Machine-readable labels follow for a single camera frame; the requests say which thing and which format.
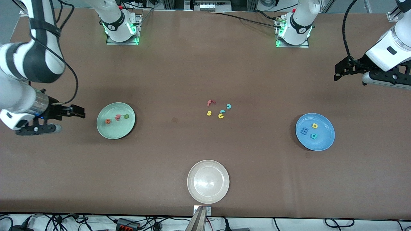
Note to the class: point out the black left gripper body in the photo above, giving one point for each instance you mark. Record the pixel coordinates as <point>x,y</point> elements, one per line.
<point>359,64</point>

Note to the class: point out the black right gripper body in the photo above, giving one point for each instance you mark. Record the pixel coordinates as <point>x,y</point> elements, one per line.
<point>55,111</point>

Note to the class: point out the red foam letter w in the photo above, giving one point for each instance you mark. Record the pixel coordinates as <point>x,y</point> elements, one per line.
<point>118,118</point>

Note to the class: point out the teal foam letter p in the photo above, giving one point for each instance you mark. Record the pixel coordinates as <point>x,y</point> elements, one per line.
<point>315,137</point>

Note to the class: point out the blue foam letter m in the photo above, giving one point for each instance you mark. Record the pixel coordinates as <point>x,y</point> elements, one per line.
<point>302,131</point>

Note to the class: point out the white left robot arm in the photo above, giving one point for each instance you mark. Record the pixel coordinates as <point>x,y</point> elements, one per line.
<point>298,25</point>

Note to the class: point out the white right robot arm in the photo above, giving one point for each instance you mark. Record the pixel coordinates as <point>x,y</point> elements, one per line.
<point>41,64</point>

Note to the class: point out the green plate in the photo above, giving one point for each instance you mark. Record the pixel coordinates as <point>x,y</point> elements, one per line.
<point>109,131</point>

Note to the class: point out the blue plate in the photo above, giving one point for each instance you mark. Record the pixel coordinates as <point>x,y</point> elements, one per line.
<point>324,141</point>

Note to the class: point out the black red power strip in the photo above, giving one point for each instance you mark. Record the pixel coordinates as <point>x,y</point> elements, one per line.
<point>126,224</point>

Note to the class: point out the black power adapter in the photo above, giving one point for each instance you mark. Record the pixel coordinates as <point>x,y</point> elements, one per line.
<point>19,228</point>

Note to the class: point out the red foam letter f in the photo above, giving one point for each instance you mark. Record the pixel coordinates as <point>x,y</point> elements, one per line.
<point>209,103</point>

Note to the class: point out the grey electronics box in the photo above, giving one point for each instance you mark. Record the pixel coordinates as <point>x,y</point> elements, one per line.
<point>208,6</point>

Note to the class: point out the beige plate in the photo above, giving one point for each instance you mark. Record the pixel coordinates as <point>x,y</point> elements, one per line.
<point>208,192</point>

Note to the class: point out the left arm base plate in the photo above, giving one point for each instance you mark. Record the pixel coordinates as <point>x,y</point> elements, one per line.
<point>282,46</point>

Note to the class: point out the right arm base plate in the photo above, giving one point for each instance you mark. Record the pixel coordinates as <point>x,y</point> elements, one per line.
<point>109,43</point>

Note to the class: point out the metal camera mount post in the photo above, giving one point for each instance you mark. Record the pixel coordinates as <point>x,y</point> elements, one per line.
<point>197,221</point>

